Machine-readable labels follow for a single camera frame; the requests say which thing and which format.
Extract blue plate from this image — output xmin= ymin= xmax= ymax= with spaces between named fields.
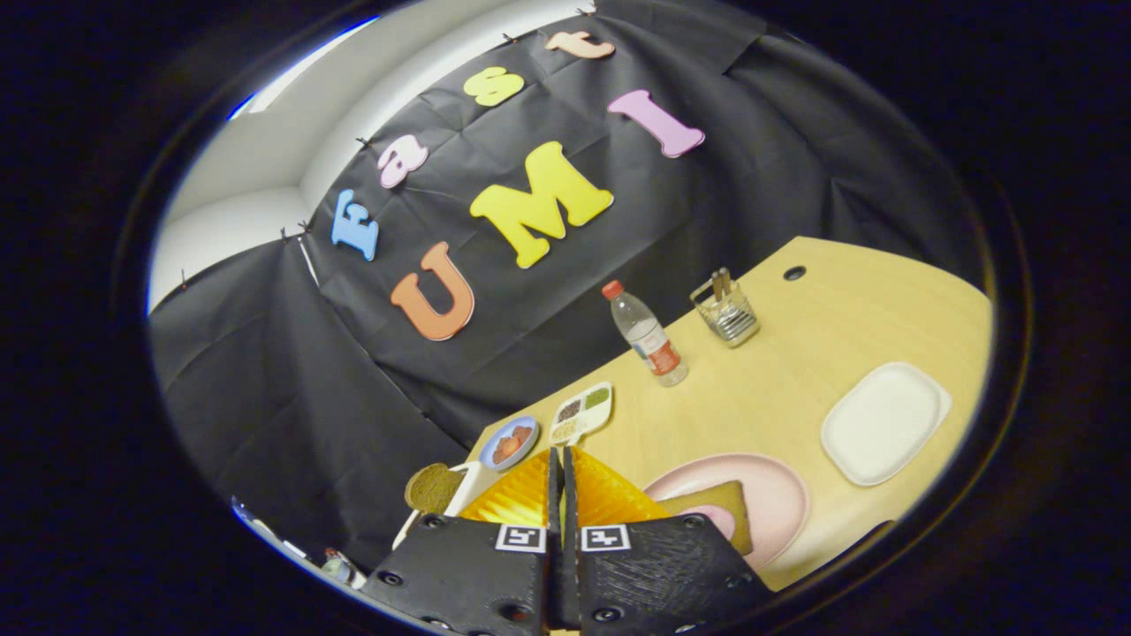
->
xmin=479 ymin=415 xmax=541 ymax=472

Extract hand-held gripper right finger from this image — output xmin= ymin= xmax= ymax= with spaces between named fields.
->
xmin=562 ymin=446 xmax=776 ymax=636

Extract pink round plate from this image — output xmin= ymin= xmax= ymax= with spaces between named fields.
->
xmin=643 ymin=453 xmax=810 ymax=571

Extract white compartment condiment dish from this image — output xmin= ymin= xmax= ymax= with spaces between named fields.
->
xmin=549 ymin=382 xmax=614 ymax=446

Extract brown bread slice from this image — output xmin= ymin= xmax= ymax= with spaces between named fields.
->
xmin=405 ymin=463 xmax=467 ymax=515
xmin=658 ymin=480 xmax=754 ymax=556

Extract clear water bottle red cap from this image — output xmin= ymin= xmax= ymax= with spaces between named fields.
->
xmin=602 ymin=280 xmax=689 ymax=388

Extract metal wire cutlery holder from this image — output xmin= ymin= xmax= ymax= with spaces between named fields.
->
xmin=689 ymin=268 xmax=761 ymax=349

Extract white toaster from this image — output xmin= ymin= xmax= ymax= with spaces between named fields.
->
xmin=391 ymin=459 xmax=485 ymax=550

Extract red food pieces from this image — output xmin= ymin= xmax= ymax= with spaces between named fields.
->
xmin=492 ymin=427 xmax=534 ymax=465

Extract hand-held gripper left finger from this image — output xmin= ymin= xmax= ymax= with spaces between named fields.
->
xmin=361 ymin=446 xmax=564 ymax=636

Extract white rectangular plate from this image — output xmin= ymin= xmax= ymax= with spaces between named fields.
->
xmin=820 ymin=361 xmax=953 ymax=488

